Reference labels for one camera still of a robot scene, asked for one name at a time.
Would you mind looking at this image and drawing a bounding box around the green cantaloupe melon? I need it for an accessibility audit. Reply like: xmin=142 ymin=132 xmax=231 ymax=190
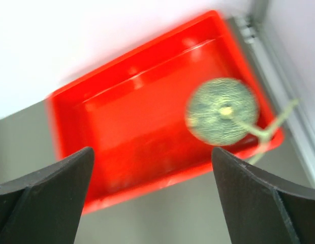
xmin=185 ymin=78 xmax=299 ymax=165

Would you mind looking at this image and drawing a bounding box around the red plastic tray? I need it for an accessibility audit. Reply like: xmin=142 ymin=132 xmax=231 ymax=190
xmin=46 ymin=10 xmax=274 ymax=214

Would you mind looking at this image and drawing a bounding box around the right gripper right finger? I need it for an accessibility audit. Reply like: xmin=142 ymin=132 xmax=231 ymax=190
xmin=211 ymin=147 xmax=315 ymax=243

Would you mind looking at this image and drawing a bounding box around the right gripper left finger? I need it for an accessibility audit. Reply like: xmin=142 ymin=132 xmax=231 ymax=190
xmin=0 ymin=147 xmax=94 ymax=243

